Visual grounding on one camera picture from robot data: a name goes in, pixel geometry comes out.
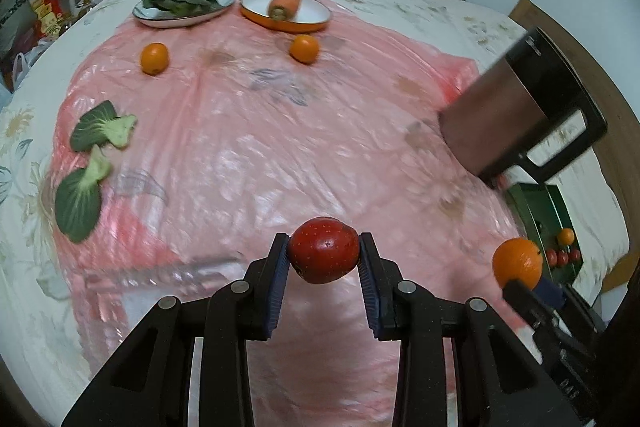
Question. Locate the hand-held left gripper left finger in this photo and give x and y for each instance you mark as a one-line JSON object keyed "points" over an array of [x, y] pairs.
{"points": [[277, 282]]}

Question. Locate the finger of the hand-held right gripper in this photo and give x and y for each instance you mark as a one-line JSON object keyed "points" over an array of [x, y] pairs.
{"points": [[530, 302], [552, 293]]}

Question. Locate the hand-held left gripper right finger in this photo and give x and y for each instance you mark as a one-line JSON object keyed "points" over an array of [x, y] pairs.
{"points": [[370, 282]]}

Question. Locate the speckled red apple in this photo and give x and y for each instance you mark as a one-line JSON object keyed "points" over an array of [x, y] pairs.
{"points": [[324, 252]]}

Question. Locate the large orange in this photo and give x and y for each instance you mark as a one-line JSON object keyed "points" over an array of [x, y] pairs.
{"points": [[566, 236]]}

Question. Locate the green plastic tray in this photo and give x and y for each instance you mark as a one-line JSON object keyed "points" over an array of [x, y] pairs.
{"points": [[540, 207]]}

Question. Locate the small red fruit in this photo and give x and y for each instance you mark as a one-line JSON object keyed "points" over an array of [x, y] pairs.
{"points": [[551, 255]]}

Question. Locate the pink plastic sheet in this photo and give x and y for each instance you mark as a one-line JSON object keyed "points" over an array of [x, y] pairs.
{"points": [[250, 132]]}

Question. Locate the bok choy piece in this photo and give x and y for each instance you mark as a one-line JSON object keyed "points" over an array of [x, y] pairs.
{"points": [[80, 202], [102, 127]]}

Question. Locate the small orange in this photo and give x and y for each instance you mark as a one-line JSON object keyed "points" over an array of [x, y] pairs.
{"points": [[154, 58]]}

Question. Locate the orange oval plate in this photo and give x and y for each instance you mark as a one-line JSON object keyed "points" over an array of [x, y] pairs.
{"points": [[312, 13]]}

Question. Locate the carrot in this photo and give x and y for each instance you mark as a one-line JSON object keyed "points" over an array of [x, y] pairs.
{"points": [[286, 2]]}

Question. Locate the white oval plate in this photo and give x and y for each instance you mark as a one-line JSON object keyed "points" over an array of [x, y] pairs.
{"points": [[165, 21]]}

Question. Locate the white plastic bag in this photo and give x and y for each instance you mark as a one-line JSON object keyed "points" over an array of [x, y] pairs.
{"points": [[30, 62]]}

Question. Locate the red and yellow boxes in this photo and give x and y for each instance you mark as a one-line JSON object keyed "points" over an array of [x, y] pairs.
{"points": [[47, 12]]}

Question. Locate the grey printed bag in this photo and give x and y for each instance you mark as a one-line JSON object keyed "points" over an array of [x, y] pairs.
{"points": [[12, 14]]}

